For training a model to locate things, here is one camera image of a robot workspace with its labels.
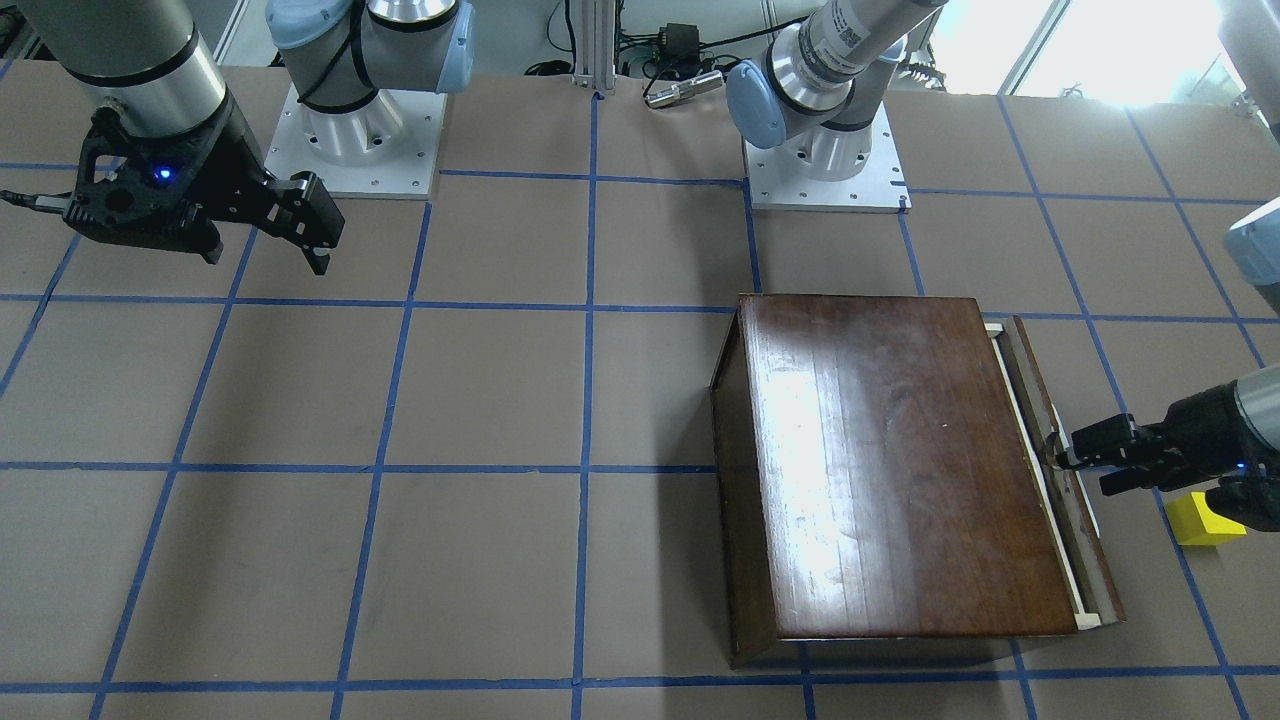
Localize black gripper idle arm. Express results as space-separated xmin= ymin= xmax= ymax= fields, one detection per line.
xmin=61 ymin=95 xmax=346 ymax=275

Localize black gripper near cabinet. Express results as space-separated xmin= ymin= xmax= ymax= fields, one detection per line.
xmin=1053 ymin=378 xmax=1279 ymax=532

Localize light wood drawer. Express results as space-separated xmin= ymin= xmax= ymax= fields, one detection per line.
xmin=986 ymin=316 xmax=1126 ymax=632

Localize yellow cube block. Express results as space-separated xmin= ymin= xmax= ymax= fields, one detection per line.
xmin=1164 ymin=491 xmax=1248 ymax=547

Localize dark wooden drawer cabinet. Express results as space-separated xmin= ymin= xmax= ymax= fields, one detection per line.
xmin=710 ymin=293 xmax=1078 ymax=667

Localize black power adapter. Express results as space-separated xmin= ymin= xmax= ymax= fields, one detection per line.
xmin=655 ymin=22 xmax=700 ymax=61

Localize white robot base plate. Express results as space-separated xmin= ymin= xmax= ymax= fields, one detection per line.
xmin=265 ymin=87 xmax=451 ymax=201
xmin=742 ymin=104 xmax=913 ymax=213

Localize aluminium profile post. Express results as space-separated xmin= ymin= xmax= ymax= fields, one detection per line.
xmin=564 ymin=1 xmax=622 ymax=99

